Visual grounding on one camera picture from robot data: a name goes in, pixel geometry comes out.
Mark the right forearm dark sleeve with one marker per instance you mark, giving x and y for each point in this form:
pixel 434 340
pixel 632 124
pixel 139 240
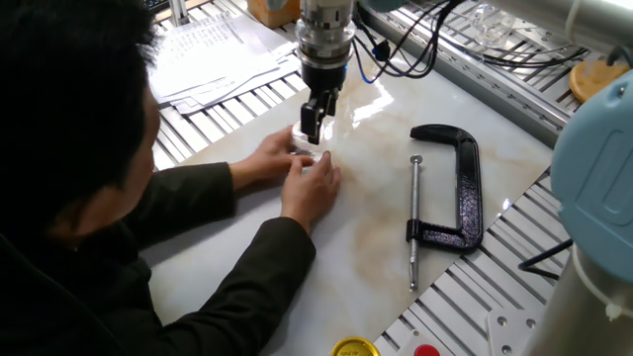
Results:
pixel 247 292

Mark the metal post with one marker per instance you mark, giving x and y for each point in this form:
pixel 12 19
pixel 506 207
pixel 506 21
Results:
pixel 178 12

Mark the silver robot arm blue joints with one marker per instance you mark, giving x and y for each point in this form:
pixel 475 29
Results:
pixel 593 173

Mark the person with black hair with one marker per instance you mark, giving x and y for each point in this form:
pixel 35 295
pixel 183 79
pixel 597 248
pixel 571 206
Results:
pixel 64 123

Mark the marble pattern tile board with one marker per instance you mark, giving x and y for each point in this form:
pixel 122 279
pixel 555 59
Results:
pixel 386 198

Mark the white perforated plate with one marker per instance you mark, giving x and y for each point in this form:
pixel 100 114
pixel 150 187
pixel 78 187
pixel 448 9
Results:
pixel 512 336

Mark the black computer keyboard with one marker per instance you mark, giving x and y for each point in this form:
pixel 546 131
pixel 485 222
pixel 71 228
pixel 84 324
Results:
pixel 155 4

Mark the person's right hand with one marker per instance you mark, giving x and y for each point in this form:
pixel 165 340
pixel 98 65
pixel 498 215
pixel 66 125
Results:
pixel 309 190

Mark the wooden block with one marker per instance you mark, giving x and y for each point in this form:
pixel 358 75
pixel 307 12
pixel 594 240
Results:
pixel 272 11

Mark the black metal C-clamp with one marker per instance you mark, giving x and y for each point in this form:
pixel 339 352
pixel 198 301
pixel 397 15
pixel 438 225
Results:
pixel 467 198

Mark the aluminium profile rail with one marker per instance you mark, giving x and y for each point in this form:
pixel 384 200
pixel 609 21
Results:
pixel 470 79

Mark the round wooden stand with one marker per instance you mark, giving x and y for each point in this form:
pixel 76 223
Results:
pixel 596 79

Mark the stack of printed papers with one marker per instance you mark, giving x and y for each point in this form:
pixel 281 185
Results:
pixel 217 64

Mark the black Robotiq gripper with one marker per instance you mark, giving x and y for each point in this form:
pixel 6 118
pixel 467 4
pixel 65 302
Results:
pixel 324 79

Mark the yellow metal lid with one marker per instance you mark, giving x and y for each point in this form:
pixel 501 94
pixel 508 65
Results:
pixel 354 347

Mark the white box with red button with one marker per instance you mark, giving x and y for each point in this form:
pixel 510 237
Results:
pixel 425 350

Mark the clear glass cup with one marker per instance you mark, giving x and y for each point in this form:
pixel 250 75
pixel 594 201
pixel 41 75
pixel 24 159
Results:
pixel 492 22

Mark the person's left hand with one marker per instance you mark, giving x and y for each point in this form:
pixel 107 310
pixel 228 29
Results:
pixel 267 158

